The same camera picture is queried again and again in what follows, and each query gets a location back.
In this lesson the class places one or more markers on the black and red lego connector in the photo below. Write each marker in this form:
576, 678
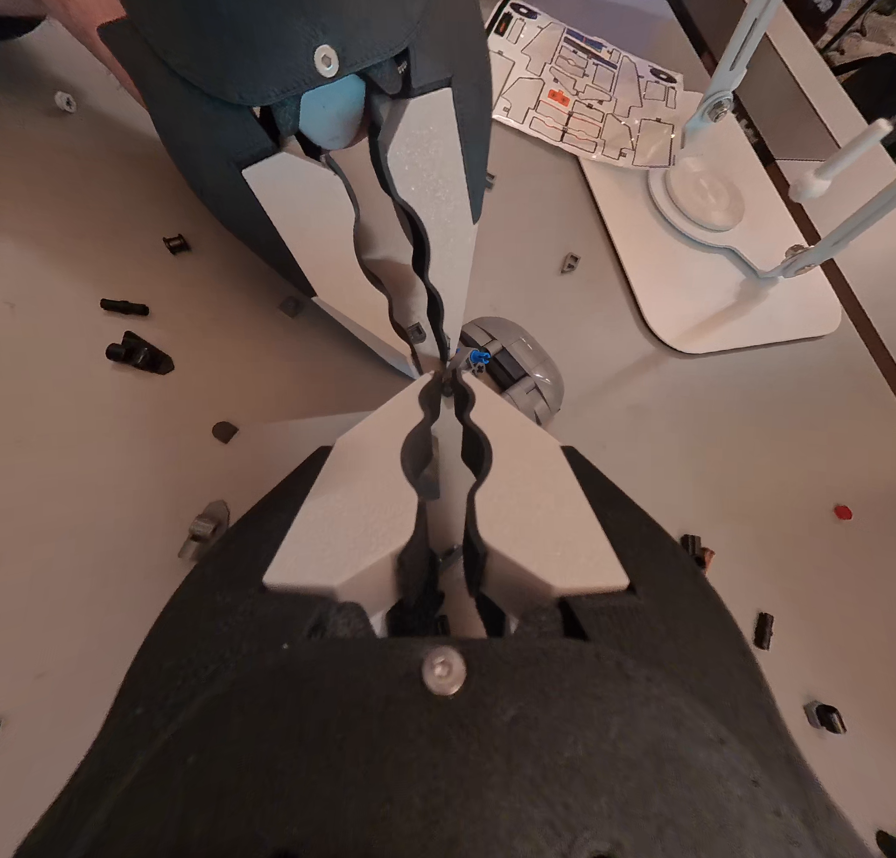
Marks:
693, 550

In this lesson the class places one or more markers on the black lego bush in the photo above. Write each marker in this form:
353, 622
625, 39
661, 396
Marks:
176, 243

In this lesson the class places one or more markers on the red round lego stud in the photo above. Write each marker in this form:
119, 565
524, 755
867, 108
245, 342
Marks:
843, 511

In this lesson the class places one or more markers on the grey liftarm with blue pin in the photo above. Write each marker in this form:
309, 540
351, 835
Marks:
479, 360

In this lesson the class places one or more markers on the grey lego stud plate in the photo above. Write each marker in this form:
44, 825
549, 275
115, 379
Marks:
450, 558

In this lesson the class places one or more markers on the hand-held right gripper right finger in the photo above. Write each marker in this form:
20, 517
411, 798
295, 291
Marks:
553, 522

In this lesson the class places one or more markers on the small black rounded lego tile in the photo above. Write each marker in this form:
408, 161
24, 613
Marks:
225, 432

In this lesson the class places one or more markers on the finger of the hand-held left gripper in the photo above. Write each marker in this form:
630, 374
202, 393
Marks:
434, 172
301, 221

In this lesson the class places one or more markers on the black lego wedge piece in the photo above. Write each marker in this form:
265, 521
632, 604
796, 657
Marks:
140, 357

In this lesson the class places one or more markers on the grey curved lego assembly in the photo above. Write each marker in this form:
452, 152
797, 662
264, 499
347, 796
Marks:
525, 368

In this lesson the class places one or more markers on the grey lego wedge piece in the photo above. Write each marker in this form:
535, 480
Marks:
203, 529

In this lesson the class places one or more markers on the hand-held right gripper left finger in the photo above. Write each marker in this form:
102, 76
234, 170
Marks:
336, 522

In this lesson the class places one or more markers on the small grey holed lego piece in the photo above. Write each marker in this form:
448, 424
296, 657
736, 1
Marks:
416, 333

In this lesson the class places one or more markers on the black grey lego connector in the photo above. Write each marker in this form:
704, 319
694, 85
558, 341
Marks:
887, 845

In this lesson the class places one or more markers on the black and grey lego clip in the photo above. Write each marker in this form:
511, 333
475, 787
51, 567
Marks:
824, 718

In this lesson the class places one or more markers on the white book stand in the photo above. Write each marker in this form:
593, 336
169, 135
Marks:
700, 298

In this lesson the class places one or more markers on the long black lego pin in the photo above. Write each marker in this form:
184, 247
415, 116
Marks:
124, 307

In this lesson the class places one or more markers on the grey square lego plate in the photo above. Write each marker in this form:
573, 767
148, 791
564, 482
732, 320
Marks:
290, 307

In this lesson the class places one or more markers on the small grey open lego piece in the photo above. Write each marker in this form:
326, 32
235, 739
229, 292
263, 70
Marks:
565, 267

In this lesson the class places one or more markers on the white lego stud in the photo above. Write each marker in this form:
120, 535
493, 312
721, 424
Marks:
65, 101

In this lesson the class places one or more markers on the lego sticker sheet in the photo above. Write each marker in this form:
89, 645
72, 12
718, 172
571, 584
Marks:
588, 74

